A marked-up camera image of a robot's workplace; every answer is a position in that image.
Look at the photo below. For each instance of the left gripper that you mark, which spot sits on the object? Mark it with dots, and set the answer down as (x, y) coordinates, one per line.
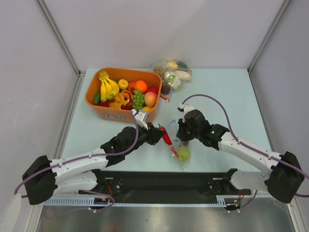
(153, 134)

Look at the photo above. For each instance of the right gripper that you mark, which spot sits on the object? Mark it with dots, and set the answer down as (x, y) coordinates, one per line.
(183, 135)

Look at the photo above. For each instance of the red fake chili pepper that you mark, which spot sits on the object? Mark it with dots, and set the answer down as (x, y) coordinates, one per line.
(168, 141)

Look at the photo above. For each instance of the clear zip top bag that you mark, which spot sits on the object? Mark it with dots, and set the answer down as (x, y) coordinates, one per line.
(172, 129)

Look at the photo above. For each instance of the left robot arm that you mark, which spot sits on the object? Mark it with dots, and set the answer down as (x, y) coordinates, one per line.
(83, 173)

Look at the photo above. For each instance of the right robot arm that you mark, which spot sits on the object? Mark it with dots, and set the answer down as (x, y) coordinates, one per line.
(278, 174)

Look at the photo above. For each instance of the green fake pear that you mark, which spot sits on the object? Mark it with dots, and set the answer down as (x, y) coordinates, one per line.
(183, 153)

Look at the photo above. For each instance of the fake lemon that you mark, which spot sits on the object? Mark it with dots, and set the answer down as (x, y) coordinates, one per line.
(146, 108)

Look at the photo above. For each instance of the fake peach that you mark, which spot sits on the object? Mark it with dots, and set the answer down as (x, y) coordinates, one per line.
(150, 99)

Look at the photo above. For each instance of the green fake grapes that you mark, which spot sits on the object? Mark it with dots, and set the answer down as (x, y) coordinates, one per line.
(138, 100)

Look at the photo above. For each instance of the dark red fake plum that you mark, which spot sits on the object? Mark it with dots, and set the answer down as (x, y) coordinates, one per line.
(165, 89)

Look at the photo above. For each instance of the red fake apple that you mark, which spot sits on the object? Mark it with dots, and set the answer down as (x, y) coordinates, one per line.
(153, 90)

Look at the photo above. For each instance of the fake orange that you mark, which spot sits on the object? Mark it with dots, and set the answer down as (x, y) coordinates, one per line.
(141, 86)

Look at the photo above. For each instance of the yellow fake apple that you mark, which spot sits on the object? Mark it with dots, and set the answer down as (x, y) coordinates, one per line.
(123, 84)

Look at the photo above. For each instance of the yellow fake banana bunch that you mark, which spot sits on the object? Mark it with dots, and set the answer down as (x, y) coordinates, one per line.
(109, 88)

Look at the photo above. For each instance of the orange plastic bin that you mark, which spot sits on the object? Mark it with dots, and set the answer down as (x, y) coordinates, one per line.
(151, 79)

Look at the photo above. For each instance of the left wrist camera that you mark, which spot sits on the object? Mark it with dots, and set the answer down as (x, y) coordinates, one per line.
(140, 117)

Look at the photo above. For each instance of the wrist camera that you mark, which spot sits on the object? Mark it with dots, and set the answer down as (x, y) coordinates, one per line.
(184, 109)
(140, 117)

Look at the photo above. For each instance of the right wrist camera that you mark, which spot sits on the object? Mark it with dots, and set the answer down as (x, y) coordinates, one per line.
(184, 109)

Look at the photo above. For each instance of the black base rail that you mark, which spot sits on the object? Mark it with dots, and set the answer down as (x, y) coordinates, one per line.
(166, 187)

